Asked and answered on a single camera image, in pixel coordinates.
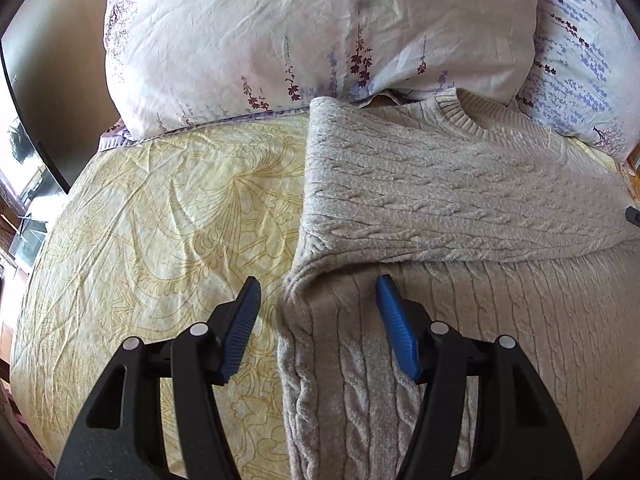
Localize yellow patterned bed sheet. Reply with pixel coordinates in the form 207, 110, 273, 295
10, 117, 640, 480

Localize white pillow with purple flowers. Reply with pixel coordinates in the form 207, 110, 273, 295
97, 0, 541, 153

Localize beige cable knit sweater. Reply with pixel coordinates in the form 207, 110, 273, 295
276, 87, 640, 480

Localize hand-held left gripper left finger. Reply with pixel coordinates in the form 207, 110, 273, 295
55, 276, 263, 480

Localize pillow with blue lavender print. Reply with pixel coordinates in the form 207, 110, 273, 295
515, 0, 640, 161

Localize orange patterned blanket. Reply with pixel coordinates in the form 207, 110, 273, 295
621, 142, 640, 177

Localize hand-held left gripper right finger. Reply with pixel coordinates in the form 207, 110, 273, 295
376, 274, 583, 480

